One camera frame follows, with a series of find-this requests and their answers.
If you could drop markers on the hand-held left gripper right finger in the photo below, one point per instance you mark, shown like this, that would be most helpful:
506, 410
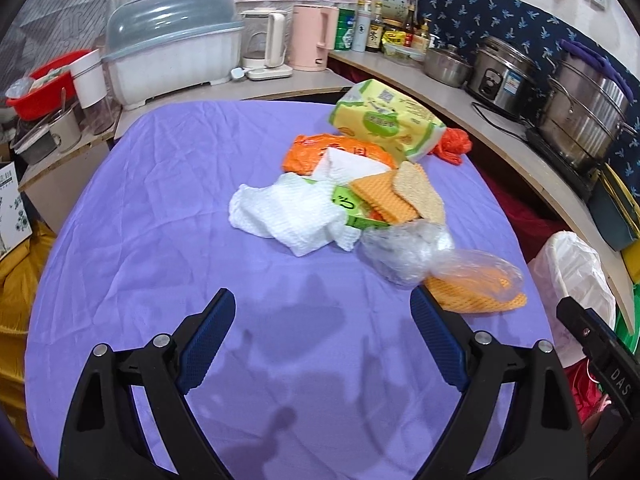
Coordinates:
440, 342

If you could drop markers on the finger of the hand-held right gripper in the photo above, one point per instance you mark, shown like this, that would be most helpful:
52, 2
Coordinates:
582, 322

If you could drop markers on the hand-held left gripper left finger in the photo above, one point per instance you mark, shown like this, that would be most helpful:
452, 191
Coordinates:
210, 342

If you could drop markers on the white bagged trash bin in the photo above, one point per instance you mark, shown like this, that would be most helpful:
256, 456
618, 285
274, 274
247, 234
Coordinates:
570, 270

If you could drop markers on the orange waffle sponge cloth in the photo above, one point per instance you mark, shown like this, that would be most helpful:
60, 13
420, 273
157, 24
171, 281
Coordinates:
382, 197

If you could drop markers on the green cardboard box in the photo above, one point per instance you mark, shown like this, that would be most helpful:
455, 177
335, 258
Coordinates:
345, 202

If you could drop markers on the green cloth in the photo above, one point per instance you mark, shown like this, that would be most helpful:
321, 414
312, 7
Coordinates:
632, 310

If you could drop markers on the clear plastic bag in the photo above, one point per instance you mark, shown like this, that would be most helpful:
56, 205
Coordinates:
400, 255
495, 270

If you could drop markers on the blue yellow basin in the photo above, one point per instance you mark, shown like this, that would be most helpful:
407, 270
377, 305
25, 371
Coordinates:
610, 225
625, 195

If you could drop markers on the red cloth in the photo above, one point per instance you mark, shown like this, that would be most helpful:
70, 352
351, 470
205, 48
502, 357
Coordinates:
510, 210

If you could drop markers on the purple tablecloth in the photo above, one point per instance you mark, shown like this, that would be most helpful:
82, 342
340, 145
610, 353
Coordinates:
175, 210

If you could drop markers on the white cloth rag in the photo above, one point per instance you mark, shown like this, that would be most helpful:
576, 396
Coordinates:
280, 210

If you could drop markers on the black induction cooktop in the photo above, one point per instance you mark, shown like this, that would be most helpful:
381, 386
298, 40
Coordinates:
567, 167

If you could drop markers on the beige scouring pad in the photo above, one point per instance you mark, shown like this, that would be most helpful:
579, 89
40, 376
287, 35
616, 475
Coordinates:
417, 187

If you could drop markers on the wooden shelf board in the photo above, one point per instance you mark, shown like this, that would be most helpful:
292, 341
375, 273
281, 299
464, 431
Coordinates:
310, 85
500, 150

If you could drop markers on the yellow cloth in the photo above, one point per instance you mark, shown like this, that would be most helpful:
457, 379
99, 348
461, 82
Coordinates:
20, 300

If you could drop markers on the red-orange plastic bag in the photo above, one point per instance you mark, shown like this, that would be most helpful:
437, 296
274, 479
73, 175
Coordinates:
452, 145

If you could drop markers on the white folded tissue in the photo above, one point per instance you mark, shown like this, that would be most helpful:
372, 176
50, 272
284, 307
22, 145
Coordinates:
350, 165

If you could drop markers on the orange plastic package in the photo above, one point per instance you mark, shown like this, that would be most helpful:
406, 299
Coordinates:
305, 155

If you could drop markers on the large steel steamer pot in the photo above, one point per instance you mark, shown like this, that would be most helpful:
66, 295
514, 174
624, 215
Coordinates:
585, 110

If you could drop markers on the yellow tissue pack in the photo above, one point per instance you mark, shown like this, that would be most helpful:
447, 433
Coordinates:
385, 120

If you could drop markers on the floral cardboard box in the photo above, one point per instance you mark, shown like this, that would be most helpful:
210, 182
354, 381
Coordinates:
12, 200

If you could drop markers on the steel rice cooker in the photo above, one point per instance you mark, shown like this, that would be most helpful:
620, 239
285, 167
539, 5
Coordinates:
500, 80

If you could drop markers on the grey container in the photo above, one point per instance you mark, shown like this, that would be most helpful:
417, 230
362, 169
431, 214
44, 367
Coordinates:
62, 132

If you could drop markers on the purple cloth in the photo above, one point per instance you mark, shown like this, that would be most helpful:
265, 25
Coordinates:
590, 55

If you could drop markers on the small steel pot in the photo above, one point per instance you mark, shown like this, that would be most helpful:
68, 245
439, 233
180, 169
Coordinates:
445, 67

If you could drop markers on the white dish rack grey lid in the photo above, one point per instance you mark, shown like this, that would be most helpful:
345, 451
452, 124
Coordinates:
170, 70

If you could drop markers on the white plastic cup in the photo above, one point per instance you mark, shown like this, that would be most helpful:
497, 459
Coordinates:
90, 80

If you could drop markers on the clear food container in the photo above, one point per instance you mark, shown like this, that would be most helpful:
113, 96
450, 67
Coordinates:
407, 55

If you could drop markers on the red plastic basin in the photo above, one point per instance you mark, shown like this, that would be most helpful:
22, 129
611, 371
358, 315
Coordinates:
45, 95

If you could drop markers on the yellow seasoning packet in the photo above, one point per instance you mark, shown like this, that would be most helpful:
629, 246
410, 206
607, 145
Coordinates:
395, 40

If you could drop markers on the cream glass electric kettle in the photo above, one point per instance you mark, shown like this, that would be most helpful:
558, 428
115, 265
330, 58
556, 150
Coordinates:
270, 40

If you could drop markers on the dark soy sauce bottle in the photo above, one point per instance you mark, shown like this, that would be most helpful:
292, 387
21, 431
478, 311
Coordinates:
375, 35

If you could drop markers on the white bottle green label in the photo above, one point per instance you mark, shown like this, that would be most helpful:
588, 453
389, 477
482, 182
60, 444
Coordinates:
361, 35

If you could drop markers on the pink electric kettle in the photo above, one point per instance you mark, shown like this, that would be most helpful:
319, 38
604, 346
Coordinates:
307, 35

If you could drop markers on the navy printed cloth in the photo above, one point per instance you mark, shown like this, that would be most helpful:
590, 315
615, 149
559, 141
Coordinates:
500, 10

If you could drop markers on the white carton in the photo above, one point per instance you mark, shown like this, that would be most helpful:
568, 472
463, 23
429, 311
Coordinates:
392, 5

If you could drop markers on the grey striped cloth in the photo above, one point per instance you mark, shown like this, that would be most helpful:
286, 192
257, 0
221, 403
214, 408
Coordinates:
65, 15

